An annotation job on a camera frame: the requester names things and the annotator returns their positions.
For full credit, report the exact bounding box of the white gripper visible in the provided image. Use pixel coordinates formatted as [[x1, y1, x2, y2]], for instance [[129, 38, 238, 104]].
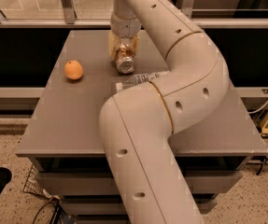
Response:
[[108, 13, 141, 61]]

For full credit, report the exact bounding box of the orange soda can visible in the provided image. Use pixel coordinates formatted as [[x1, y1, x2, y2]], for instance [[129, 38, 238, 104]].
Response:
[[115, 44, 134, 74]]

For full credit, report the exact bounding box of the clear plastic water bottle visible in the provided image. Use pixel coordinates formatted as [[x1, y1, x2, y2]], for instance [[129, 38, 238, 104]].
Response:
[[115, 71, 169, 92]]

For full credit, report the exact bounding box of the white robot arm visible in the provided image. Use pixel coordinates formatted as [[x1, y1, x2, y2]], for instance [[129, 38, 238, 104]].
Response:
[[99, 0, 230, 224]]

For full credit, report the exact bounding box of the orange fruit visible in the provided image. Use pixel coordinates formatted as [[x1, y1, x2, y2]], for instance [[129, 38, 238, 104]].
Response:
[[64, 60, 83, 80]]

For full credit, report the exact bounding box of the grey drawer cabinet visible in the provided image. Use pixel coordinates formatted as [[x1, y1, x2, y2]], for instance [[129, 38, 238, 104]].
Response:
[[18, 31, 268, 224]]

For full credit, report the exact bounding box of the metal glass railing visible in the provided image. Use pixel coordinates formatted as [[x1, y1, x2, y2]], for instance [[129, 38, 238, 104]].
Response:
[[0, 0, 268, 29]]

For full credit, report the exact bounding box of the top grey drawer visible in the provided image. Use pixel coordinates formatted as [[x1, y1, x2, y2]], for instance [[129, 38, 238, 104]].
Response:
[[35, 171, 242, 196]]

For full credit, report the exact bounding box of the grey drawer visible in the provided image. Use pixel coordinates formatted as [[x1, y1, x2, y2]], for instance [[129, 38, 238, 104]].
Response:
[[59, 198, 218, 217], [35, 171, 242, 196]]

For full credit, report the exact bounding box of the wire mesh basket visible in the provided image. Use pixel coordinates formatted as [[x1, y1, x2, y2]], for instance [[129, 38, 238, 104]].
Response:
[[23, 165, 49, 200]]

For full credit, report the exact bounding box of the black floor cable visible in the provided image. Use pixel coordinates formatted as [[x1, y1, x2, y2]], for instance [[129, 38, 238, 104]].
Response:
[[31, 199, 63, 224]]

